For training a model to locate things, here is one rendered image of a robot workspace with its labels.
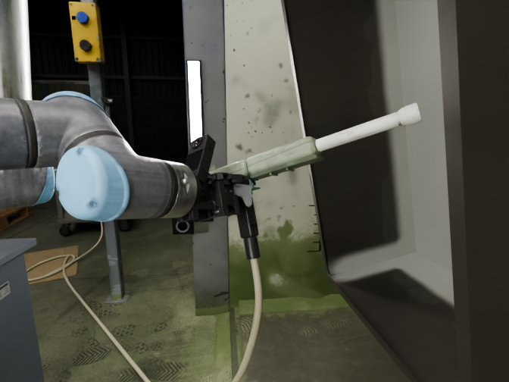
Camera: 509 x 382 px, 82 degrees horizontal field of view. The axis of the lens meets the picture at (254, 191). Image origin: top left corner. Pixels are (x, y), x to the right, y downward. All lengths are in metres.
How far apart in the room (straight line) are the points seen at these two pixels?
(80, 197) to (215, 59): 1.15
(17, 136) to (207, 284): 1.31
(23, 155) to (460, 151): 0.53
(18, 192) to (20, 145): 0.57
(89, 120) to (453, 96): 0.46
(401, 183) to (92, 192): 0.97
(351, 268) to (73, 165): 0.94
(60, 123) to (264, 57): 1.14
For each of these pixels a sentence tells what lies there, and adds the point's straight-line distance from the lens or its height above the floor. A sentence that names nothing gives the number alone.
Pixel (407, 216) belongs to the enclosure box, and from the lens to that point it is 1.17.
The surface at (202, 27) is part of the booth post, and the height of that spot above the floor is 1.41.
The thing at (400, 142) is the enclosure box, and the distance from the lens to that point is 1.11.
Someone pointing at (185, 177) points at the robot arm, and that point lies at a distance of 0.46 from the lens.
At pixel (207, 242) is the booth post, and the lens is 1.53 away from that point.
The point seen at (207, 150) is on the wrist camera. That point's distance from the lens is 0.56.
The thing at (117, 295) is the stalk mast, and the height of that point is 0.03.
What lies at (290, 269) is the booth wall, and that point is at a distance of 1.64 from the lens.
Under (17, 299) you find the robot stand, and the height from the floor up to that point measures 0.49.
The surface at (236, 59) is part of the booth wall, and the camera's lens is 1.47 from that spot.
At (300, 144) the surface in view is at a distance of 0.57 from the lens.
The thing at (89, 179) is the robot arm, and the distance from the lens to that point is 0.39.
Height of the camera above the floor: 0.96
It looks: 11 degrees down
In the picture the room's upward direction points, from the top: straight up
